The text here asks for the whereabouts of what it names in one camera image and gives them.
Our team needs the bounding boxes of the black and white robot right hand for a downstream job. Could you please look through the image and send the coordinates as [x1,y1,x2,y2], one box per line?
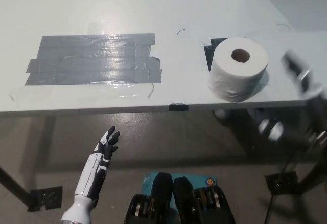
[258,49,327,143]

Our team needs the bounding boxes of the black tape square patch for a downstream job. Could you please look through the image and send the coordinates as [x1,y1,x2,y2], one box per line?
[203,37,230,73]

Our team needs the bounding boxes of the black metal table leg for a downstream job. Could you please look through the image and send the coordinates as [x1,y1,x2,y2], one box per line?
[297,154,327,191]
[0,166,35,207]

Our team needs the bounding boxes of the grey duct tape patch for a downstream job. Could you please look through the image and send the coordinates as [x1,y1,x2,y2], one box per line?
[25,32,164,86]

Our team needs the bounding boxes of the thin black cable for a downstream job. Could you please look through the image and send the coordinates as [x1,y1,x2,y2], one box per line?
[264,154,297,224]

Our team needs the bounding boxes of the small black tape piece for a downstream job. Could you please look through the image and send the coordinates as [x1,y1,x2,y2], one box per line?
[169,103,190,111]

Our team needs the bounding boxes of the white and black robot left hand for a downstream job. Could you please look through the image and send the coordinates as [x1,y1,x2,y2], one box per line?
[60,125,121,223]

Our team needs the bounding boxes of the white toilet paper roll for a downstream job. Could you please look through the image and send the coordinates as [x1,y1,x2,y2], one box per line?
[207,36,269,103]

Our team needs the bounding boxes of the white rounded object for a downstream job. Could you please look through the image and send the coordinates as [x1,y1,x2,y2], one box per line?
[214,108,230,120]

